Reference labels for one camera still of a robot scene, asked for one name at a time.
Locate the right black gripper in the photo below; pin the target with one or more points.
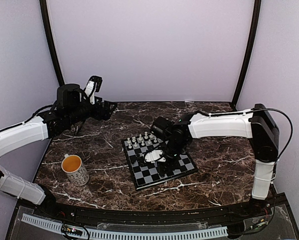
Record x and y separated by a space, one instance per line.
167 167

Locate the left black frame post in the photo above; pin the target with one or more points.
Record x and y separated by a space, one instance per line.
50 41

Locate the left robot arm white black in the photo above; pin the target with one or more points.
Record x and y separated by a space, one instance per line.
72 105

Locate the black grey chess board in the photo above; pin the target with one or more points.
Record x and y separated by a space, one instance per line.
145 177

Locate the right black frame post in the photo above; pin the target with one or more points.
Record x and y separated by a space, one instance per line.
248 53

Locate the pile of black pieces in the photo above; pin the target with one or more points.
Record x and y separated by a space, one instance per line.
139 159

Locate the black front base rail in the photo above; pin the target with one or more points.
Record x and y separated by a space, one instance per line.
276 206

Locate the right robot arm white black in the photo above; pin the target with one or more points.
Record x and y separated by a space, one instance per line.
255 124

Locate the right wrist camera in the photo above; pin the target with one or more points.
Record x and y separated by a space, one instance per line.
154 156

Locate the black frame post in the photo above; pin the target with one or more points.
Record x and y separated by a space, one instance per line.
248 53
50 41

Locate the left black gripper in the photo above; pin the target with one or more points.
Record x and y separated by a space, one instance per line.
106 113

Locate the white slotted cable duct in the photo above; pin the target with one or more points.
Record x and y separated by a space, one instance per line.
111 231

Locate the patterned mug with yellow interior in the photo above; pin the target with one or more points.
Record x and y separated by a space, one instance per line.
75 170

